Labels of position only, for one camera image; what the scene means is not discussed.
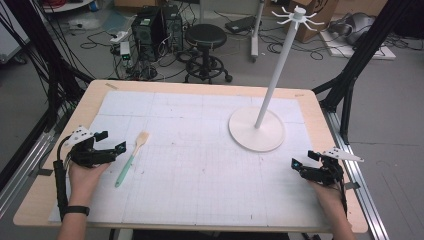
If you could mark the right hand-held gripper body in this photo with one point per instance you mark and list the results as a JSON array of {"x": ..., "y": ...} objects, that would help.
[{"x": 325, "y": 173}]

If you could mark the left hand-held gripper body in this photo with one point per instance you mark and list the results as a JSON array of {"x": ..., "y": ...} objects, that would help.
[{"x": 85, "y": 154}]

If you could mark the white hook rack stand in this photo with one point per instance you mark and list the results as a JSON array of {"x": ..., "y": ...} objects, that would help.
[{"x": 256, "y": 133}]

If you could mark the person's right hand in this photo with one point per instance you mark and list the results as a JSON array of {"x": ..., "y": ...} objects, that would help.
[{"x": 328, "y": 196}]

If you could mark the person's left hand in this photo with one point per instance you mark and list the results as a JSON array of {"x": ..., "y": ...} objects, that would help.
[{"x": 85, "y": 181}]

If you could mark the black wrist band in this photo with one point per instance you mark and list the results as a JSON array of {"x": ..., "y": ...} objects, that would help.
[{"x": 77, "y": 210}]

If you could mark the white grid mat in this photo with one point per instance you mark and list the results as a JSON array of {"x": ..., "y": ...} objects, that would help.
[{"x": 200, "y": 166}]

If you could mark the white adapter box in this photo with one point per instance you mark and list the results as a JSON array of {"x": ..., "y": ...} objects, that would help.
[{"x": 125, "y": 50}]

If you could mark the white power strip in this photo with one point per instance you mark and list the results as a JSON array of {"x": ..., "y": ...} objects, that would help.
[{"x": 119, "y": 36}]

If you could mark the large black computer tower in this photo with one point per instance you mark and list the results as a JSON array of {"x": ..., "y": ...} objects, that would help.
[{"x": 146, "y": 33}]

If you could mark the white floor board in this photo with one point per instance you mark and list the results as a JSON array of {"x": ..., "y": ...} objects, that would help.
[{"x": 360, "y": 50}]

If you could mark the narrow black computer tower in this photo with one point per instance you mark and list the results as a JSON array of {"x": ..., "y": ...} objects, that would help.
[{"x": 173, "y": 28}]

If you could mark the white round table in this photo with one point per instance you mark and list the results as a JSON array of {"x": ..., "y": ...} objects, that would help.
[{"x": 65, "y": 5}]

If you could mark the grey headset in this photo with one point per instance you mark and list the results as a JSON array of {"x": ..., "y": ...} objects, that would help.
[{"x": 356, "y": 26}]

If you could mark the cardboard box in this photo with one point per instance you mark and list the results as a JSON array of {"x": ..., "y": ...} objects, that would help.
[{"x": 311, "y": 18}]

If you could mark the white metal stand pole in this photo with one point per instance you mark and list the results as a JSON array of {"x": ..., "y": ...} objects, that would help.
[{"x": 256, "y": 30}]

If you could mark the black round stool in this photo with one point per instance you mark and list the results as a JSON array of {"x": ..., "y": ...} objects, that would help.
[{"x": 205, "y": 36}]

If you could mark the black flat laptop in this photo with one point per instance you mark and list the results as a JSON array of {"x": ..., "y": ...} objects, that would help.
[{"x": 240, "y": 24}]

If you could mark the aluminium rail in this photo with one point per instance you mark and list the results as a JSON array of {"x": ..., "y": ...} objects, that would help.
[
  {"x": 358, "y": 180},
  {"x": 23, "y": 163}
]

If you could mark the black metal frame strut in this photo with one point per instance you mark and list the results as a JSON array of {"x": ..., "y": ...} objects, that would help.
[
  {"x": 360, "y": 56},
  {"x": 50, "y": 66}
]

